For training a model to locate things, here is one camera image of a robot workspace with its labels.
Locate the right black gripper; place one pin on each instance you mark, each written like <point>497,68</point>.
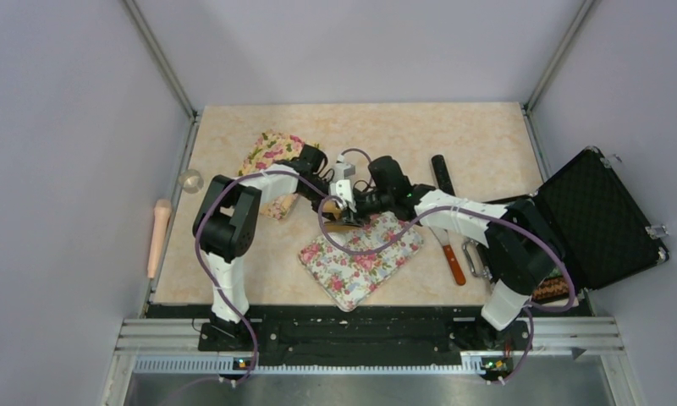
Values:
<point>358,215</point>

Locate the wooden double-ended rolling pin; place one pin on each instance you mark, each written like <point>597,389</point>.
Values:
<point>338,220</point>

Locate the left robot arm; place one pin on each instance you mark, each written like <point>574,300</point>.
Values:
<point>225,225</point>

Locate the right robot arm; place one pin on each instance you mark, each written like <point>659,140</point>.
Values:
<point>473,224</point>

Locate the black ridged rolling stick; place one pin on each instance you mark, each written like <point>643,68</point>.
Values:
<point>441,175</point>

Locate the open black poker chip case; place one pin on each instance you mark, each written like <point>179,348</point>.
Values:
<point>586,214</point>

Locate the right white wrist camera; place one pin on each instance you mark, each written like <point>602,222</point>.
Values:
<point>341,195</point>

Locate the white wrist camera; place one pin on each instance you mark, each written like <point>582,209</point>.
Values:
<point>341,195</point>
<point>343,170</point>

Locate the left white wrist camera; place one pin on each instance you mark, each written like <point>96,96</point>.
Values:
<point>343,170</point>

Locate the metal scraper with red handle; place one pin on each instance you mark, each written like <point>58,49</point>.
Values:
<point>442,236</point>

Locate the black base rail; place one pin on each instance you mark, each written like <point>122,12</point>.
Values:
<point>319,340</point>

